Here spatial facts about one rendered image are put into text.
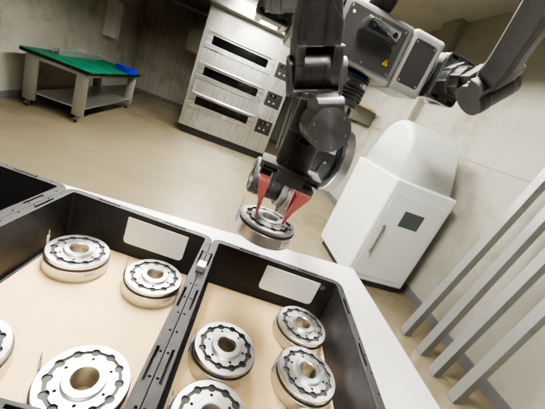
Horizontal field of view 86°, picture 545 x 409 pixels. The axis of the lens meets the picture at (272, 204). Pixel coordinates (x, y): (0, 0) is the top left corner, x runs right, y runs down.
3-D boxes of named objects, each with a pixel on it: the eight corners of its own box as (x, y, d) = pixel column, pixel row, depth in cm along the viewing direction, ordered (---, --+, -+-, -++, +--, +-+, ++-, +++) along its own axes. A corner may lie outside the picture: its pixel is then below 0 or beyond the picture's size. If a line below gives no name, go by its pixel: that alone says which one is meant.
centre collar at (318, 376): (293, 355, 51) (294, 352, 51) (319, 365, 51) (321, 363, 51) (293, 380, 46) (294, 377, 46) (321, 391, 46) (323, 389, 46)
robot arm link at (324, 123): (341, 55, 45) (285, 56, 44) (374, 49, 34) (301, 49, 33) (336, 135, 50) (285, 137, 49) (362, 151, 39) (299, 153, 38)
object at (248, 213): (244, 201, 57) (246, 199, 57) (292, 221, 58) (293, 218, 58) (237, 221, 47) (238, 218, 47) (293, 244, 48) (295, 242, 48)
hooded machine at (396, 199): (398, 297, 282) (494, 152, 234) (341, 283, 264) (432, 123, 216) (364, 253, 351) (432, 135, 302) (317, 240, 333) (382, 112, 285)
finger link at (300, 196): (293, 234, 50) (317, 186, 47) (254, 220, 49) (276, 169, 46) (293, 219, 56) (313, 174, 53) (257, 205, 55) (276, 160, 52)
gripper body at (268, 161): (316, 193, 47) (337, 150, 45) (257, 170, 46) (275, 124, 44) (312, 182, 53) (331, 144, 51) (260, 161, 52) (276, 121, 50)
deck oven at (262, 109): (171, 131, 531) (211, -16, 454) (185, 121, 657) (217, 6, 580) (263, 164, 571) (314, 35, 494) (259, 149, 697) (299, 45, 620)
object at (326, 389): (279, 340, 53) (281, 337, 53) (330, 360, 54) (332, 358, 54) (275, 391, 44) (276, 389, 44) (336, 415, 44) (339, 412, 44)
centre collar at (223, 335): (212, 331, 49) (212, 329, 48) (240, 337, 50) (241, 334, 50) (209, 357, 44) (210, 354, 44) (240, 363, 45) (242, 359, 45)
